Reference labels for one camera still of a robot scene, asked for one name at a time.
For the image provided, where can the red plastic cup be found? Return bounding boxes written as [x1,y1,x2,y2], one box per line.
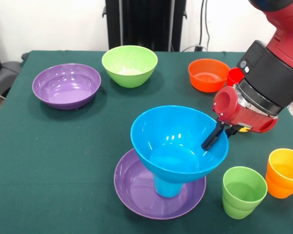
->
[226,67,245,87]

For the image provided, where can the blue plastic cup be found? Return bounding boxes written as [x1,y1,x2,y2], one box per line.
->
[153,175,185,198]

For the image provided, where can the black wall cable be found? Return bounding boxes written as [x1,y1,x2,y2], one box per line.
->
[199,0,212,52]

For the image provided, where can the blue plastic bowl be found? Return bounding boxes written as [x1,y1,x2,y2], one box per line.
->
[130,105,230,184]

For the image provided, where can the green plastic bowl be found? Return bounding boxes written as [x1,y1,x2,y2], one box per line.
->
[102,45,158,88]

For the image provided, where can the grey pedestal foot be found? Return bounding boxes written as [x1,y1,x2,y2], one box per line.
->
[0,61,22,98]

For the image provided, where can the green plastic cup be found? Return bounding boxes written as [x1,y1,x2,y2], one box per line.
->
[222,166,268,220]

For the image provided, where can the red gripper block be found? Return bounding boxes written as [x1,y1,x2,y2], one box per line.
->
[201,85,278,151]

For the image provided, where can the dark green tablecloth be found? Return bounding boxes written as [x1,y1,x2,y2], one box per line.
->
[0,50,293,234]

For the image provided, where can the orange plastic cup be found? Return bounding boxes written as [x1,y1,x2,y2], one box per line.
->
[265,148,293,199]

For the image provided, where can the shallow purple plastic bowl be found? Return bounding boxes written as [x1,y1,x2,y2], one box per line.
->
[114,148,207,220]

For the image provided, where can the orange-red plastic bowl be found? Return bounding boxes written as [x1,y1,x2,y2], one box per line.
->
[188,58,231,93]

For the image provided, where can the deep purple plastic bowl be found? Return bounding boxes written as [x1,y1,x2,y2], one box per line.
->
[32,63,102,111]

